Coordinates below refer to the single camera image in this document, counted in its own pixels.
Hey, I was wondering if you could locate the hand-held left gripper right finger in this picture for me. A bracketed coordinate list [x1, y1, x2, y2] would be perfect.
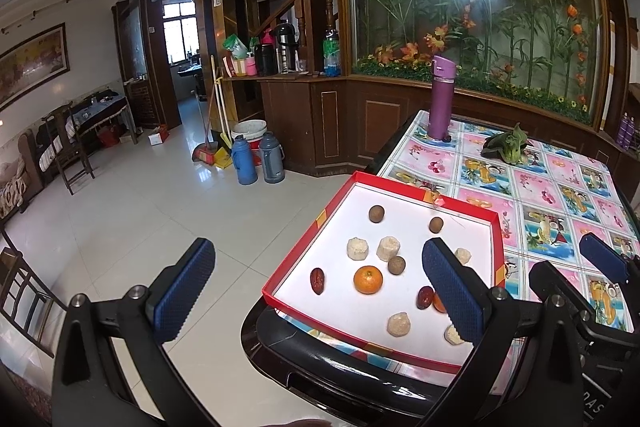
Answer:
[420, 237, 586, 427]

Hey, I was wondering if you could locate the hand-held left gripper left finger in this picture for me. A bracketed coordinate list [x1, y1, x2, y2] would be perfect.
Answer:
[51, 237, 217, 427]

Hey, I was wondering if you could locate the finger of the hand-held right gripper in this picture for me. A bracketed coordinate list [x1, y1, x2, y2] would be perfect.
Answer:
[529, 259, 596, 323]
[579, 232, 640, 288]

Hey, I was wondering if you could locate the red cardboard box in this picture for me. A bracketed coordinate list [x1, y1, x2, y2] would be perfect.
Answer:
[262, 171, 506, 375]

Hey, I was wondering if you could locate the black dining table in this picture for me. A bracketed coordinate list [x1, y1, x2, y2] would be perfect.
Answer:
[240, 107, 640, 427]

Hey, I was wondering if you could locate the yellow broom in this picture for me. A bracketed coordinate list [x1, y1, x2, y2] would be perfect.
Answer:
[210, 54, 236, 170]

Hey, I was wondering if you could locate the green leafy vegetable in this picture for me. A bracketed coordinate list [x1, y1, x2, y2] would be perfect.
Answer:
[480, 123, 531, 165]

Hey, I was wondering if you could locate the blue thermos jug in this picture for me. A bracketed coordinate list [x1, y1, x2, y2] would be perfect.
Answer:
[231, 134, 259, 186]

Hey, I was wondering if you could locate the grey thermos jug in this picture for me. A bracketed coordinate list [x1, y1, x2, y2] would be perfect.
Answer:
[259, 131, 287, 184]

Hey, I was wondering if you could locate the wooden chair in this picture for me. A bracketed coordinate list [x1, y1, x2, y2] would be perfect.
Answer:
[0, 227, 68, 358]
[40, 102, 96, 195]

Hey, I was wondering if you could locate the white bucket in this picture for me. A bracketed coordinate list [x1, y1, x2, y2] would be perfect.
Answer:
[230, 119, 268, 152]

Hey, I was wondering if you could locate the purple flask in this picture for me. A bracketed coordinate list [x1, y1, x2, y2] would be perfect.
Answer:
[426, 55, 456, 142]

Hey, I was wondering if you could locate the side table with dark cloth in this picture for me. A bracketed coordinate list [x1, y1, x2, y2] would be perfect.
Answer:
[70, 89, 138, 145]

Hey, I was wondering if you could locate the patterned sofa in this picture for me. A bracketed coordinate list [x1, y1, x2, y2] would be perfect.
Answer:
[0, 127, 56, 218]

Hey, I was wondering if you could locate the black flask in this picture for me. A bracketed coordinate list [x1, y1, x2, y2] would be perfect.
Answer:
[254, 44, 277, 76]

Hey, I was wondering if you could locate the green bag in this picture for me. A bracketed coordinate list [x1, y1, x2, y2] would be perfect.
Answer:
[222, 34, 249, 60]

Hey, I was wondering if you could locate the window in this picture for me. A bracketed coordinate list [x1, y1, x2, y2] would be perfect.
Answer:
[162, 2, 198, 65]

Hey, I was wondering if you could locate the glass flower display panel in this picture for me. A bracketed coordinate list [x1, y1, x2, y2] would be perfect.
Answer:
[340, 0, 608, 128]

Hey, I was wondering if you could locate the black steel thermos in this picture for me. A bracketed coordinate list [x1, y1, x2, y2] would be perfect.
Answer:
[274, 22, 300, 75]

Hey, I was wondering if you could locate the green plastic bottle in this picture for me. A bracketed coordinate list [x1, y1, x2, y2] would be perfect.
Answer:
[322, 27, 342, 78]

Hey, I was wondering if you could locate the wooden pillar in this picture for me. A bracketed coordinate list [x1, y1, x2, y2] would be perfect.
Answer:
[192, 0, 261, 142]

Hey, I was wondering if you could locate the wooden staircase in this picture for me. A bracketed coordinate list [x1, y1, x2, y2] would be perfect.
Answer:
[250, 0, 346, 72]

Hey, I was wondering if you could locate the wooden door frame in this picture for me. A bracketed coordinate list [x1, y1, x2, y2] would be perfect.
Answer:
[137, 0, 183, 132]

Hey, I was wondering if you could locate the framed wall painting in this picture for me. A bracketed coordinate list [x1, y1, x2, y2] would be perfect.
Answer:
[0, 23, 70, 110]

